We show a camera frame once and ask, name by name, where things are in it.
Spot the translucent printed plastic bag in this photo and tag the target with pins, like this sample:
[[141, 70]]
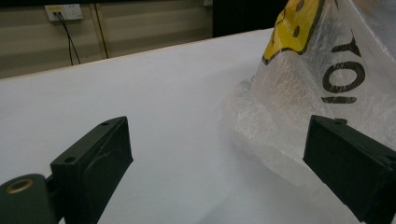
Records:
[[299, 93]]

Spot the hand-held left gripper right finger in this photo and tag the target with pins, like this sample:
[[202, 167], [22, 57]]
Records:
[[348, 165]]

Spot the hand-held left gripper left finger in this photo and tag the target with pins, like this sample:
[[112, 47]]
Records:
[[93, 161]]

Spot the white wall socket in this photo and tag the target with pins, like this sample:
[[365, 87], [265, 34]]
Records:
[[67, 11]]

